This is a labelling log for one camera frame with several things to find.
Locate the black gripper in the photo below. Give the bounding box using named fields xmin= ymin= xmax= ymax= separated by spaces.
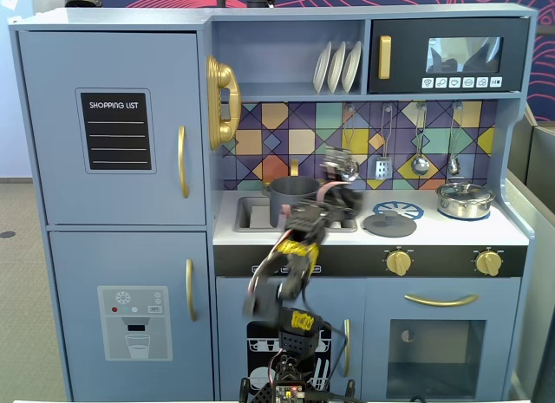
xmin=319 ymin=145 xmax=365 ymax=223

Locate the gray pot lid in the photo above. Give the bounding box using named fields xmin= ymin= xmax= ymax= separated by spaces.
xmin=362 ymin=209 xmax=419 ymax=239

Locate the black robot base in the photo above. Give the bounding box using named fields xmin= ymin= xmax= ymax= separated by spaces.
xmin=239 ymin=374 xmax=357 ymax=403

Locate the shiny steel pot lid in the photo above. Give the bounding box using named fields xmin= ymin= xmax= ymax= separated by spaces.
xmin=436 ymin=181 xmax=495 ymax=201

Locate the silver skimmer spoon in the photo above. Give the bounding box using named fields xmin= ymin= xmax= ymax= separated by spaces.
xmin=340 ymin=103 xmax=362 ymax=184

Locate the silver slotted spatula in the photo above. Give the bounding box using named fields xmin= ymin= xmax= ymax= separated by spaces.
xmin=374 ymin=103 xmax=395 ymax=182

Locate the gray toy pot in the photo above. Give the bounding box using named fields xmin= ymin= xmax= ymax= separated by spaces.
xmin=262 ymin=175 xmax=325 ymax=229

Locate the silver ladle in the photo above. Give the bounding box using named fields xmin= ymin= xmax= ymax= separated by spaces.
xmin=409 ymin=102 xmax=432 ymax=177

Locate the gray sink basin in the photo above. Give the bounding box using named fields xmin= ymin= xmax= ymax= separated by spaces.
xmin=233 ymin=195 xmax=359 ymax=234

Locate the white toy plate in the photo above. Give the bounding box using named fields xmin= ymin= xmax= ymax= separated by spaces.
xmin=340 ymin=40 xmax=363 ymax=94
xmin=326 ymin=40 xmax=348 ymax=94
xmin=312 ymin=40 xmax=334 ymax=95

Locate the gold stove knob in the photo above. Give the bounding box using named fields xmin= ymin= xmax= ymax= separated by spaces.
xmin=384 ymin=249 xmax=414 ymax=277
xmin=473 ymin=249 xmax=505 ymax=277

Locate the silver small spoon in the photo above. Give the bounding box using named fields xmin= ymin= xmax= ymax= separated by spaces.
xmin=447 ymin=101 xmax=464 ymax=177

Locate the black microwave door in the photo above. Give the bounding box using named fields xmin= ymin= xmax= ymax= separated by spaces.
xmin=367 ymin=16 xmax=532 ymax=95

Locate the gold toy telephone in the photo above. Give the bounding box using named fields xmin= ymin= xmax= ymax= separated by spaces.
xmin=206 ymin=55 xmax=243 ymax=152

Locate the blue oven door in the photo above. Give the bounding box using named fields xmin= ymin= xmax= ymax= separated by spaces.
xmin=364 ymin=276 xmax=522 ymax=401

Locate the black dishwasher decal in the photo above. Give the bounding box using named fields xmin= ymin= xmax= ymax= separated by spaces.
xmin=245 ymin=319 xmax=333 ymax=393

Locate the gray cabinet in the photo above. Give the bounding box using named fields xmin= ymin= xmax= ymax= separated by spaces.
xmin=504 ymin=102 xmax=555 ymax=403

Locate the black shopping list board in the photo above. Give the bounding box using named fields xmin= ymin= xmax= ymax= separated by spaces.
xmin=75 ymin=88 xmax=158 ymax=175

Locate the blue toy kitchen unit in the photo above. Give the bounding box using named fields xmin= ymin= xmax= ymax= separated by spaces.
xmin=8 ymin=3 xmax=539 ymax=402

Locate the gray ice dispenser decal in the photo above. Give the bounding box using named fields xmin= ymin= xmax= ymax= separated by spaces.
xmin=96 ymin=284 xmax=174 ymax=362

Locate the blue freezer door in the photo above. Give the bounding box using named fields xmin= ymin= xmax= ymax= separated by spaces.
xmin=48 ymin=230 xmax=216 ymax=402

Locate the blue fridge door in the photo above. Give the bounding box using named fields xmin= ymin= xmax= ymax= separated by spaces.
xmin=17 ymin=29 xmax=207 ymax=226

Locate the gold microwave handle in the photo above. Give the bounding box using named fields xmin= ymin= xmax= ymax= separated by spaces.
xmin=377 ymin=35 xmax=393 ymax=81

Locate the red white servo cable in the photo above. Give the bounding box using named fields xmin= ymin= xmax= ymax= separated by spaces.
xmin=247 ymin=246 xmax=288 ymax=296

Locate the gold fridge door handle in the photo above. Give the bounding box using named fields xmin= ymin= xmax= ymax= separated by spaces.
xmin=177 ymin=125 xmax=191 ymax=200

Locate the gold oven door handle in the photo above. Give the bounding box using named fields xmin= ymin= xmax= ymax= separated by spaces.
xmin=403 ymin=292 xmax=480 ymax=309

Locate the gold freezer door handle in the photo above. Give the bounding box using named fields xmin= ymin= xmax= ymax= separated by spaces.
xmin=185 ymin=258 xmax=199 ymax=323

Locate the gold dishwasher door handle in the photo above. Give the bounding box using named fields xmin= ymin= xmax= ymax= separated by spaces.
xmin=342 ymin=318 xmax=352 ymax=378

